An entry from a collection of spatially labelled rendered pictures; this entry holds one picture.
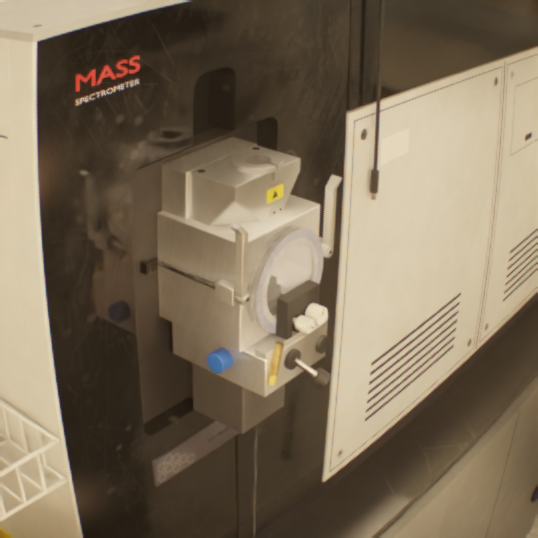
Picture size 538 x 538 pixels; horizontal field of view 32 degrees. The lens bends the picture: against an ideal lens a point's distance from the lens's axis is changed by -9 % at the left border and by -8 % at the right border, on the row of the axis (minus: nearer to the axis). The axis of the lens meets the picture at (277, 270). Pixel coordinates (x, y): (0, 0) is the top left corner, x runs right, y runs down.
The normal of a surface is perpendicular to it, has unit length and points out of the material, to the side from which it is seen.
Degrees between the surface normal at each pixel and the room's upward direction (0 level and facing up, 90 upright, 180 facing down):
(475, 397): 0
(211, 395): 90
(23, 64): 90
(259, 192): 90
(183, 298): 90
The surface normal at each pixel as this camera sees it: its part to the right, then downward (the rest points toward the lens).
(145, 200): 0.79, 0.30
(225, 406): -0.61, 0.35
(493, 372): 0.03, -0.89
